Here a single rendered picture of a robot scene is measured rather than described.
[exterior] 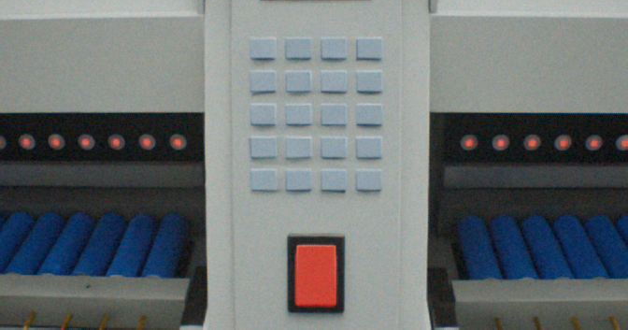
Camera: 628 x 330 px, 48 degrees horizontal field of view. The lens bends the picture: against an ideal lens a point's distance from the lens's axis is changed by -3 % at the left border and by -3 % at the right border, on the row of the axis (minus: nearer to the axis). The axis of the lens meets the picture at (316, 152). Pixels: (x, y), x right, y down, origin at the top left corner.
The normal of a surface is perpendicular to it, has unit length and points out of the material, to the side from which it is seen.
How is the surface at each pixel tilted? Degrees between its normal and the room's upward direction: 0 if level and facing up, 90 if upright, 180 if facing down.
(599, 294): 22
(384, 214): 90
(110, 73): 112
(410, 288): 90
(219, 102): 90
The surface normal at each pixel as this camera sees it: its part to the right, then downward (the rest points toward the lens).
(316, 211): -0.03, 0.08
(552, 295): -0.01, -0.89
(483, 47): -0.03, 0.46
